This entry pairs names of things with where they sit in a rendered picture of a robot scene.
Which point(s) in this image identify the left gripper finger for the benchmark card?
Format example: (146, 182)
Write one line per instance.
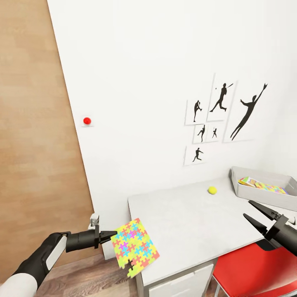
(105, 234)
(105, 240)

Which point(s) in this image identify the jigsaw puzzle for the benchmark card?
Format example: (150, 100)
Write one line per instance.
(133, 243)
(270, 188)

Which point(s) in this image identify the board game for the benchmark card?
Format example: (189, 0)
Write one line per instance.
(248, 181)

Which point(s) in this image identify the tennis ball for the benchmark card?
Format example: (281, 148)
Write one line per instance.
(212, 190)

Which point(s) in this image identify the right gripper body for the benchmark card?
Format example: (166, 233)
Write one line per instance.
(283, 234)

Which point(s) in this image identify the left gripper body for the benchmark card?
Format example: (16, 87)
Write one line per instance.
(89, 238)

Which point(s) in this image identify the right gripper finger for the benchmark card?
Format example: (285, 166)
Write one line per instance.
(268, 212)
(259, 226)

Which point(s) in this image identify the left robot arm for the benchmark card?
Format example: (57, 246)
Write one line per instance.
(30, 274)

